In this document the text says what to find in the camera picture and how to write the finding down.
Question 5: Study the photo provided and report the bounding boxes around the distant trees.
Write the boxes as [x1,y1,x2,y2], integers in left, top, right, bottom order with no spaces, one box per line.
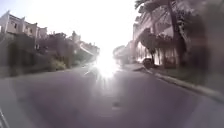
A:
[112,44,130,66]

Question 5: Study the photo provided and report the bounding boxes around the dark car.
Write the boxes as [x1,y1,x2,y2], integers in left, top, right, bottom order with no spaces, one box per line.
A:
[141,57,155,70]

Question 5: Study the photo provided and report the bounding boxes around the pink building with arched windows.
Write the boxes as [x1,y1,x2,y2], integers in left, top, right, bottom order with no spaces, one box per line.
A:
[127,9,179,67]

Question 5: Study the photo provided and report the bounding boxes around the grey asphalt road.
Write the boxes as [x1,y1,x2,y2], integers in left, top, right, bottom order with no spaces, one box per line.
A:
[0,64,224,128]

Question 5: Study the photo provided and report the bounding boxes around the palm tree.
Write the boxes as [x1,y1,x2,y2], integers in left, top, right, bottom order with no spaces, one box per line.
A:
[134,0,190,70]

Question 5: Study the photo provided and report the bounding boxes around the row of bushes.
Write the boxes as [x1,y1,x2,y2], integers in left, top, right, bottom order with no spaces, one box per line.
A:
[0,31,101,78]

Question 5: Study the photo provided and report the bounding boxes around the grass verge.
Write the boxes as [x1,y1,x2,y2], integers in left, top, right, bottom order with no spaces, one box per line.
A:
[152,64,224,96]

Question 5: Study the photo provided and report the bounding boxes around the pale kerb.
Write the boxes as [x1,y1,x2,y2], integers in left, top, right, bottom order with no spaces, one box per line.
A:
[132,65,224,104]

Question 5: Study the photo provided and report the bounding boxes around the row of pale buildings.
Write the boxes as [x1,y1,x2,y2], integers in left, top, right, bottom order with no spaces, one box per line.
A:
[0,9,101,58]

